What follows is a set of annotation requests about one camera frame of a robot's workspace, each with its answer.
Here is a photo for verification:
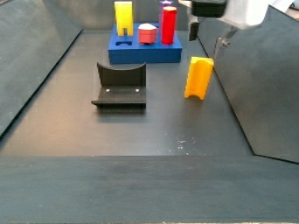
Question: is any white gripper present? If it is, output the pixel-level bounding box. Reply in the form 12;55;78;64
177;0;269;59

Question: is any orange arch block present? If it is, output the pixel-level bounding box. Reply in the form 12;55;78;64
184;57;213;100

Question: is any blue shape sorter board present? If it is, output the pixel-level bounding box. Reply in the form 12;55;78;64
106;24;182;64

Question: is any tall yellow arch block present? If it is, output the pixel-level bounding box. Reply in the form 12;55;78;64
114;1;133;36

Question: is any red hexagonal prism block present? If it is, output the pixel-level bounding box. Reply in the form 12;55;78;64
161;6;176;45

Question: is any purple star prism block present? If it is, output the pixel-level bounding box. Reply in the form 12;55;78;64
158;0;173;27

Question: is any red pentagon prism block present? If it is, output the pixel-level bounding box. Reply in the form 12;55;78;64
137;23;157;45

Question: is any black curved holder stand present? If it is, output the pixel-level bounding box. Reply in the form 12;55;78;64
90;64;145;109

